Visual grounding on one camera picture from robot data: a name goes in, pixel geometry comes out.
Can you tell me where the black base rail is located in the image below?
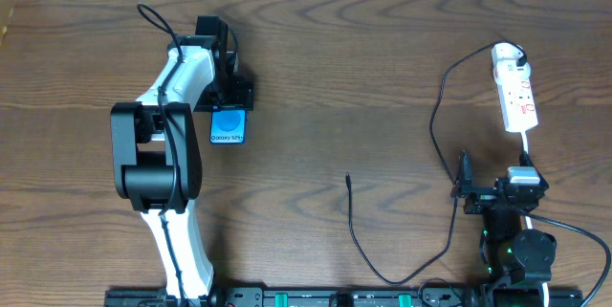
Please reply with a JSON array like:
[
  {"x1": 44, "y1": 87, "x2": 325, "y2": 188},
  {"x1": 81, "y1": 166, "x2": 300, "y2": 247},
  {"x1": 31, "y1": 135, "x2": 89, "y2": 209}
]
[{"x1": 102, "y1": 284, "x2": 582, "y2": 307}]

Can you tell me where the white power strip cord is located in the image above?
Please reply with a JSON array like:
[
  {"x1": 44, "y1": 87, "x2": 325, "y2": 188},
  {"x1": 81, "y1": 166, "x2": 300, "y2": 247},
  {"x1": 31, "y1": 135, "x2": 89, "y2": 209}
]
[{"x1": 519, "y1": 130, "x2": 551, "y2": 307}]

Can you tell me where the white power strip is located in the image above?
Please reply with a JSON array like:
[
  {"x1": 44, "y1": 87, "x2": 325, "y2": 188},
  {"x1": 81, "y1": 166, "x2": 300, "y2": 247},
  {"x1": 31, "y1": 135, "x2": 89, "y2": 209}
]
[{"x1": 492, "y1": 59, "x2": 538, "y2": 133}]

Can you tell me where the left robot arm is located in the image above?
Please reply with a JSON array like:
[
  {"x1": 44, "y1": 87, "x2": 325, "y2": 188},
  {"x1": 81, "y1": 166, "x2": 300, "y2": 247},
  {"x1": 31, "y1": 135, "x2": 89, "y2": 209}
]
[{"x1": 110, "y1": 15, "x2": 254, "y2": 306}]

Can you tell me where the white charger adapter plug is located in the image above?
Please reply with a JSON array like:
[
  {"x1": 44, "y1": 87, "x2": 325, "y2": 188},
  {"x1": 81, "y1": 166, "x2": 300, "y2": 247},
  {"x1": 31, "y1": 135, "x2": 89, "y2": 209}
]
[{"x1": 492, "y1": 43, "x2": 531, "y2": 78}]

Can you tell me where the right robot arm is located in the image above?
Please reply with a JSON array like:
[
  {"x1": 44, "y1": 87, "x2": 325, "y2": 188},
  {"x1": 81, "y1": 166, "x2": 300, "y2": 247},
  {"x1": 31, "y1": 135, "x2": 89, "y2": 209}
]
[{"x1": 451, "y1": 153, "x2": 557, "y2": 306}]

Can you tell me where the blue Galaxy smartphone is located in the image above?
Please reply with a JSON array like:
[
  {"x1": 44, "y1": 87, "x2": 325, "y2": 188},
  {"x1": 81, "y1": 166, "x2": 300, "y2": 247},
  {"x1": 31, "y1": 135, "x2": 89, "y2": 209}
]
[{"x1": 209, "y1": 110, "x2": 247, "y2": 144}]

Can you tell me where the black charging cable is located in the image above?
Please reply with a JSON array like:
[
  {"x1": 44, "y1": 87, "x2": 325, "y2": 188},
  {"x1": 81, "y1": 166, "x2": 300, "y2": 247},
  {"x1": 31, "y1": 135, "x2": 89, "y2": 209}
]
[{"x1": 344, "y1": 40, "x2": 529, "y2": 287}]

